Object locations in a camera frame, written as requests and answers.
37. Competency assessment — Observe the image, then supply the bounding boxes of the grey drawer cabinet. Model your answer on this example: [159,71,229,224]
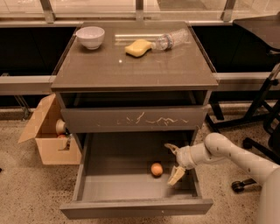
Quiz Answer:
[51,20,220,221]

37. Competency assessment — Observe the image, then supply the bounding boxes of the scratched grey top drawer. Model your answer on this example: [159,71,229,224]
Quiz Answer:
[61,106,207,133]

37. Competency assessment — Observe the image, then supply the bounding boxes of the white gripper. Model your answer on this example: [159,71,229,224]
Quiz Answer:
[164,143,195,186]

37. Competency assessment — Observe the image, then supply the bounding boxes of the clear plastic water bottle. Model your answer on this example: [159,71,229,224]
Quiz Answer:
[151,29,189,51]

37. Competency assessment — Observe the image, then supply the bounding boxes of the white cup in box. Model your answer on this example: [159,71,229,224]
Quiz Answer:
[55,119,66,135]

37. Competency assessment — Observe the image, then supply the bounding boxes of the dark side table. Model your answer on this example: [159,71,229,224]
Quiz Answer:
[206,14,280,132]

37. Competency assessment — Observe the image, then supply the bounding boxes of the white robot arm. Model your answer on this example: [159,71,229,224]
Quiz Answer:
[164,133,280,224]

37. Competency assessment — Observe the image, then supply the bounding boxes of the open cardboard box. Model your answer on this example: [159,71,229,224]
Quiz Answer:
[18,94,81,165]

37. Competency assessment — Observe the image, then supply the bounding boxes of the metal window rail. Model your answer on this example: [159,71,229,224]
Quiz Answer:
[0,75,55,95]

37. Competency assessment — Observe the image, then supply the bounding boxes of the orange fruit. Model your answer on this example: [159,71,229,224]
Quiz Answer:
[150,163,163,177]

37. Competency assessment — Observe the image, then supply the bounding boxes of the white ceramic bowl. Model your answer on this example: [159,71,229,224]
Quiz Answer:
[76,26,105,50]

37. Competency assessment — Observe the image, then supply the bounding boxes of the yellow sponge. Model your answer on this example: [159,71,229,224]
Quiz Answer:
[124,39,151,58]

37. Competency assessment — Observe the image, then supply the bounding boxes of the open grey middle drawer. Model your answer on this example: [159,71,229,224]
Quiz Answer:
[60,131,213,220]

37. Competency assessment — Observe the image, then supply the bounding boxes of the black office chair base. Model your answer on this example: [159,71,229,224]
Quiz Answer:
[231,99,280,193]

